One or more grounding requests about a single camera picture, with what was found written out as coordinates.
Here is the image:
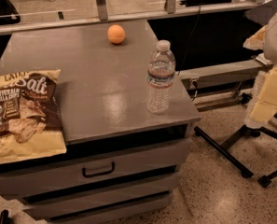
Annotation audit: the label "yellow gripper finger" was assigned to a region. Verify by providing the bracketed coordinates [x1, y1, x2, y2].
[244, 65, 277, 129]
[243, 26, 266, 50]

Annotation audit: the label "clear plastic water bottle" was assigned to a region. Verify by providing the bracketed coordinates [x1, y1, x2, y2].
[146, 40, 175, 114]

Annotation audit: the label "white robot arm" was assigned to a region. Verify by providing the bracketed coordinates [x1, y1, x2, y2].
[243, 11, 277, 129]

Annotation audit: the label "brown yellow chip bag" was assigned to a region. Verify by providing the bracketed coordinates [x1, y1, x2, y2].
[0, 70, 66, 164]

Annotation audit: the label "black metal stand legs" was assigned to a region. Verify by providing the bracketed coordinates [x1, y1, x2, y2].
[193, 91, 277, 189]

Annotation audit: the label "orange fruit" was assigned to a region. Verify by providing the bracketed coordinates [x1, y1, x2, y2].
[107, 24, 126, 44]

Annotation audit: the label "grey drawer cabinet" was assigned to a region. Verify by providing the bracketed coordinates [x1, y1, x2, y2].
[0, 21, 200, 224]

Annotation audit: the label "black object bottom left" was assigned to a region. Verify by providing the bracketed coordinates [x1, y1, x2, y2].
[0, 210, 10, 224]

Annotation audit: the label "black cable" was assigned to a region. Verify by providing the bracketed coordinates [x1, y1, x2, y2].
[176, 5, 202, 77]

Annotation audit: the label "metal frame rail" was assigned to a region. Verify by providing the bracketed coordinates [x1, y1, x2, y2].
[0, 0, 271, 35]

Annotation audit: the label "black drawer handle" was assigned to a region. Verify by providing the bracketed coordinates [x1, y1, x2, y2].
[82, 161, 116, 178]

